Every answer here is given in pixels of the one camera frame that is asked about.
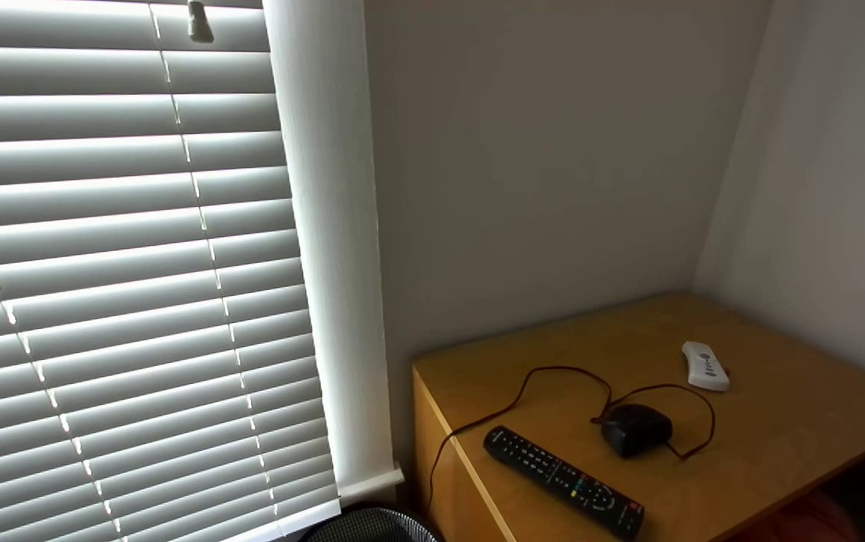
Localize black TV remote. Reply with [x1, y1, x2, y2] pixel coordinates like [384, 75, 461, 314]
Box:
[482, 426, 648, 542]

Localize black trash can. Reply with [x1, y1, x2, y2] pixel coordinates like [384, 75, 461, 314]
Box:
[299, 504, 440, 542]

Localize white remote control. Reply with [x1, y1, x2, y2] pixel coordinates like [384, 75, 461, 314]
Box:
[678, 338, 731, 394]

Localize white window blinds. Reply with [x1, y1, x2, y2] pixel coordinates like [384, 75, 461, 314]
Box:
[0, 0, 345, 542]

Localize wooden dresser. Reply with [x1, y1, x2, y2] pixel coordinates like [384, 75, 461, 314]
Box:
[409, 290, 865, 542]

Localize black computer mouse with cable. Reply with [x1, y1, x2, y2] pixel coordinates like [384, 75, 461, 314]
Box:
[418, 362, 721, 506]

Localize blind cord tassel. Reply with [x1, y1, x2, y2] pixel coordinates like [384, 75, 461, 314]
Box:
[188, 0, 217, 45]

